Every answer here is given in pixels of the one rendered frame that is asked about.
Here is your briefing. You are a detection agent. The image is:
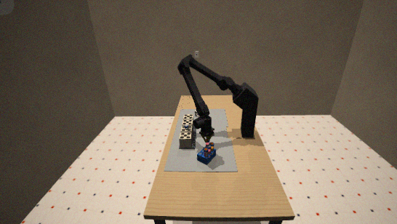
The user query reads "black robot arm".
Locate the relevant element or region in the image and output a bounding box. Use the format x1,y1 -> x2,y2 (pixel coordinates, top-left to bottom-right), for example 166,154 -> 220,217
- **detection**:
177,55 -> 243,132

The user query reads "grey flat mat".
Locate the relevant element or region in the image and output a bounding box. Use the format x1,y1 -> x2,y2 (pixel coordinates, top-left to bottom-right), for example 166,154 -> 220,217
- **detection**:
164,109 -> 238,172

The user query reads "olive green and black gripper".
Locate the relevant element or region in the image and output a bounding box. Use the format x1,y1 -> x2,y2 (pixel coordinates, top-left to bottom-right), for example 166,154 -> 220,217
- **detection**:
200,125 -> 214,143

